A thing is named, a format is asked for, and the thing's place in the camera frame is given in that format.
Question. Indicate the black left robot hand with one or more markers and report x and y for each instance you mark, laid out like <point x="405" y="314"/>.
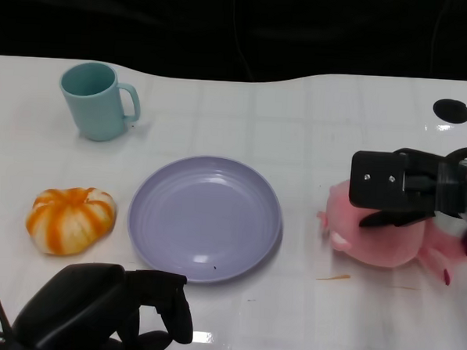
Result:
<point x="82" y="304"/>

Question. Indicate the lavender plastic plate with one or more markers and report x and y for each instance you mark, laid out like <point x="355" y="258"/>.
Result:
<point x="204" y="216"/>

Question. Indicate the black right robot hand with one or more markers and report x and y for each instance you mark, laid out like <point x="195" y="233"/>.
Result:
<point x="377" y="190"/>

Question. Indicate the orange white striped pumpkin toy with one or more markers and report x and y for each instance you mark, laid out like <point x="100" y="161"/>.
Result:
<point x="70" y="221"/>

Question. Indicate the round black table grommet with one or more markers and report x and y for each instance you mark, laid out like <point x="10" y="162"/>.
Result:
<point x="451" y="111"/>

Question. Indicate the light teal plastic mug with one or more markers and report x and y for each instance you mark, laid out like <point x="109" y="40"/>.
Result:
<point x="99" y="113"/>

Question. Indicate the pink plush beaver doll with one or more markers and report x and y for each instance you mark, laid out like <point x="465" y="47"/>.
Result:
<point x="382" y="245"/>

